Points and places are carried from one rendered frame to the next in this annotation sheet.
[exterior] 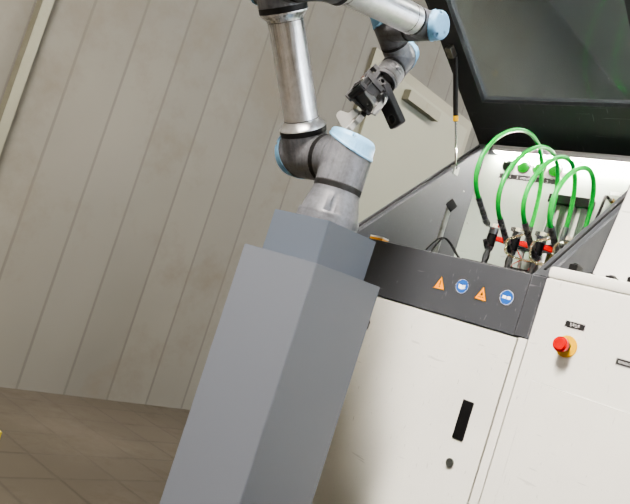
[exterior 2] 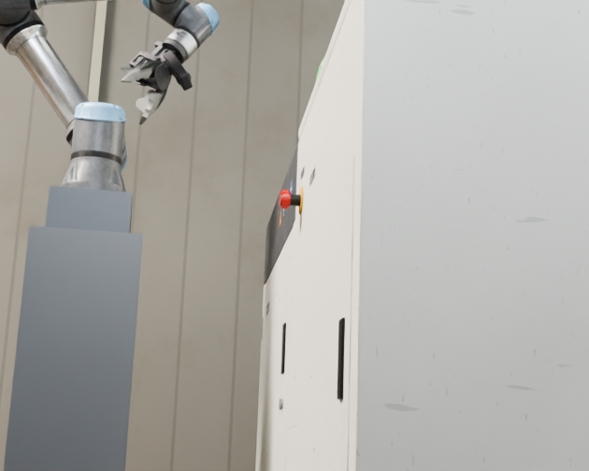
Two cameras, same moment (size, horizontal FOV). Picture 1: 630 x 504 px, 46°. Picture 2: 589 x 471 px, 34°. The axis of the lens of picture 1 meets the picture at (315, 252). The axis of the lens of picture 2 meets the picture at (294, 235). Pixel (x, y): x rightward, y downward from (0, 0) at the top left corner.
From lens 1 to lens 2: 1.76 m
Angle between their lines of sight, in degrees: 39
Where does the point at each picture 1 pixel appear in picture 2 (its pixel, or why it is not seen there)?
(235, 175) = not seen: hidden behind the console
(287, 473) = (66, 449)
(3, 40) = not seen: hidden behind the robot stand
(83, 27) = (133, 174)
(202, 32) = (265, 130)
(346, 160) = (79, 129)
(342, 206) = (79, 171)
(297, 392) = (49, 358)
